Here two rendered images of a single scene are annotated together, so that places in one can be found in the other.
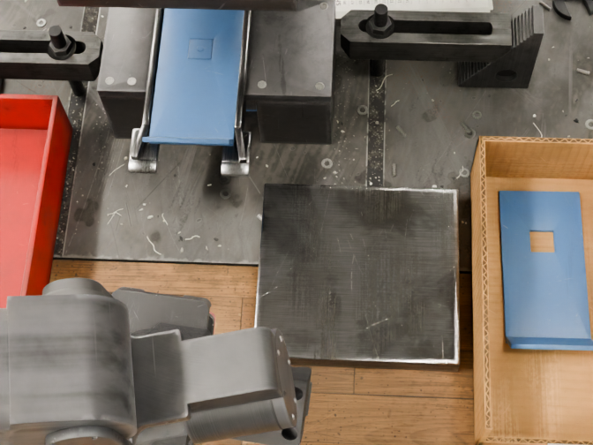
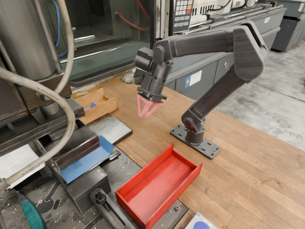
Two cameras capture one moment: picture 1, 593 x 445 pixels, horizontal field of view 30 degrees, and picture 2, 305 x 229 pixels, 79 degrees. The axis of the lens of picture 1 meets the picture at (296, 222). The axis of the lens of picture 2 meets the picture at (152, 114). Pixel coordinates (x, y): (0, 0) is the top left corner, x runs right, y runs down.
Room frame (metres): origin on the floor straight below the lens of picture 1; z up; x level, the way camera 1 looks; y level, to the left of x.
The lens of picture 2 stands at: (0.68, 0.44, 1.43)
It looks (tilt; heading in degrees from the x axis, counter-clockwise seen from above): 38 degrees down; 217
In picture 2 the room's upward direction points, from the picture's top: straight up
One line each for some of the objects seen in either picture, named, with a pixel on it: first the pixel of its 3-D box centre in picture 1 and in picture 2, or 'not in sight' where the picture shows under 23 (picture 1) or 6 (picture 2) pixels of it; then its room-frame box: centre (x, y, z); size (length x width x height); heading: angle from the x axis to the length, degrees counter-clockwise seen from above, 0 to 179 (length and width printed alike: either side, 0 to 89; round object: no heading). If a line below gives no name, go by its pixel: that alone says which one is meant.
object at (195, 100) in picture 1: (196, 70); (86, 156); (0.51, 0.07, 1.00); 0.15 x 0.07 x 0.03; 173
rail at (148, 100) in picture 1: (155, 65); (89, 173); (0.54, 0.11, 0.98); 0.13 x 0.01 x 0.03; 173
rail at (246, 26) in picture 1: (244, 67); not in sight; (0.53, 0.03, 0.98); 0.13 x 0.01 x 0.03; 173
